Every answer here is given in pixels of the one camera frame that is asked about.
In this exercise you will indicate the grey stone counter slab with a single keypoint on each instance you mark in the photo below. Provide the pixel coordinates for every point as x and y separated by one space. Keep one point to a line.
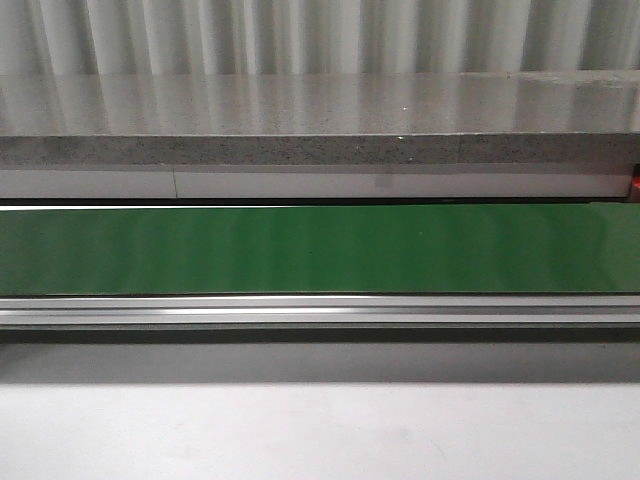
559 136

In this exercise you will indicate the red object at right edge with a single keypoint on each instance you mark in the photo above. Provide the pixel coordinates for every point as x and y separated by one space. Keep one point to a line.
634 191

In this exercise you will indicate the aluminium conveyor front rail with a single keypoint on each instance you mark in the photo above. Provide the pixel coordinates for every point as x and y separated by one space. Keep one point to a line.
332 318

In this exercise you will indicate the green conveyor belt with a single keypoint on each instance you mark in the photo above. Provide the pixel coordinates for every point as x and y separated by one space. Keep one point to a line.
382 249

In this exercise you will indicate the white pleated curtain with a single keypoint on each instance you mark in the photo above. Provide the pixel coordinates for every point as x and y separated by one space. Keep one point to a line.
309 37

